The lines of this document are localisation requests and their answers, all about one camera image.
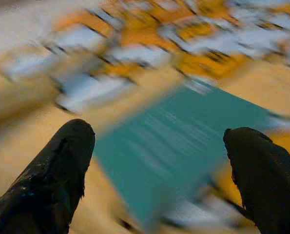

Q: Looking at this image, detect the teal book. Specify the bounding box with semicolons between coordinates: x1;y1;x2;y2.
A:
93;80;275;230

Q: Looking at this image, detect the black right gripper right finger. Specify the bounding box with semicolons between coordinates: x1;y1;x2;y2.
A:
222;126;290;234

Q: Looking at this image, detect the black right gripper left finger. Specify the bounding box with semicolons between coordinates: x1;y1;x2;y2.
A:
0;118;96;234

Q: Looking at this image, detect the yellow cartoon print blanket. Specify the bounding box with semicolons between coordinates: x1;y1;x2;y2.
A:
0;0;290;234

